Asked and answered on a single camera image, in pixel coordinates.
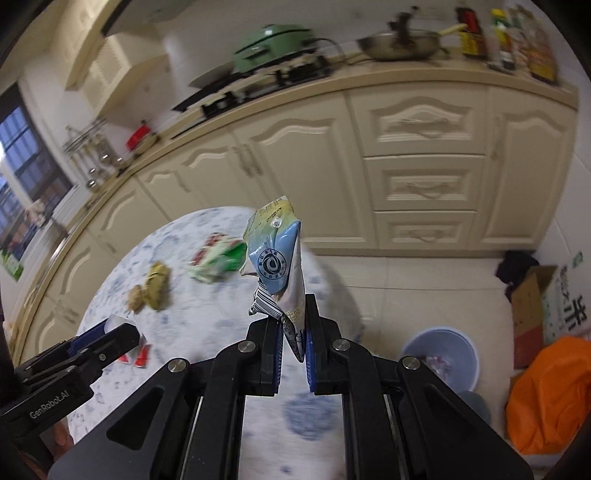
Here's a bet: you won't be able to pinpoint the small seasoning bottle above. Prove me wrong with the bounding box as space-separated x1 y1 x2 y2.
491 8 516 70

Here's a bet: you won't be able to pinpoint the kitchen window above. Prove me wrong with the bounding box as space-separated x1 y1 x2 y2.
1 84 73 259

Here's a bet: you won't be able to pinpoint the black gas stove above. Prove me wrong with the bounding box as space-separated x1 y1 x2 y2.
172 54 335 120

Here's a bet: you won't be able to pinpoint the range hood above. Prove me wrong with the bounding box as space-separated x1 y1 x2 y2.
101 0 194 37

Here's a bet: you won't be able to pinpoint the black cloth on floor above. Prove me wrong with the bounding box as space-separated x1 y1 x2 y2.
495 250 540 302

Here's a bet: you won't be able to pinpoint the blue white snack bag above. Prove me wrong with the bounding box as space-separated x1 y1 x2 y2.
240 196 305 362

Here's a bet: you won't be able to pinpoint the white rice sack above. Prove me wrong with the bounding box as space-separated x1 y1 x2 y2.
543 263 590 345

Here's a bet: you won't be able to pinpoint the cream upper left cabinet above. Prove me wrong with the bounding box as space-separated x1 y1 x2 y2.
50 0 170 116

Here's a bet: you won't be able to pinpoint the green dish soap bottle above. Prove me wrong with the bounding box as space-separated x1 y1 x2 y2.
1 250 24 282

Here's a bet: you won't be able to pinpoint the cream lower cabinets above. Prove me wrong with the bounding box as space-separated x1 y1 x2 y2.
10 82 579 361

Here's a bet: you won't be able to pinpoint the person's jeans leg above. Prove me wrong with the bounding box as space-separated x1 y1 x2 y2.
458 391 492 425

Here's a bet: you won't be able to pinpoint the trash inside bin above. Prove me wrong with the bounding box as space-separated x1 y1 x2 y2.
422 355 452 380

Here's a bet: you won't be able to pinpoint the small clear white sachet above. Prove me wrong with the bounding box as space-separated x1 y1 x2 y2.
104 314 134 334

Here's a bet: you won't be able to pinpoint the red box on counter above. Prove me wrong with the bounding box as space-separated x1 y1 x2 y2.
126 121 152 151

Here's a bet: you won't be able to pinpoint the red sauce sachet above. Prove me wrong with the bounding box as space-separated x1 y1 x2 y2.
117 335 151 369

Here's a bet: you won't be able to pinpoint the green electric cooker pot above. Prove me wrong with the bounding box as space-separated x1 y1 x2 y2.
232 24 315 74

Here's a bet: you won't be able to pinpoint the red white green wrapper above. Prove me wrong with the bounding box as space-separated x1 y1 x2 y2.
187 232 247 284

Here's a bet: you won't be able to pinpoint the round table floral cloth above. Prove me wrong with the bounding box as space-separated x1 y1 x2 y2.
68 207 346 479

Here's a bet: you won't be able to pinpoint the cardboard box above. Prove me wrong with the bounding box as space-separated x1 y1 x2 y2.
511 265 557 370

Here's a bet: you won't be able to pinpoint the steel wok with lid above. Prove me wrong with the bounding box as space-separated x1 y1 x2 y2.
356 6 468 62

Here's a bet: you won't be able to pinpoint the yellow snack wrapper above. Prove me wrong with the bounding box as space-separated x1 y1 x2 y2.
142 261 170 310

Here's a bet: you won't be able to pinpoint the person's right hand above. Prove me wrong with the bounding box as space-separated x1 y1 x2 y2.
52 421 74 459

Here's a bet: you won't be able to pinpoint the light blue trash bin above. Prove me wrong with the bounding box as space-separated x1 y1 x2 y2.
399 326 480 393

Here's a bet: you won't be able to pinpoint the hanging utensil rack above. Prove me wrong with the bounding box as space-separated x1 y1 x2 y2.
62 118 124 192

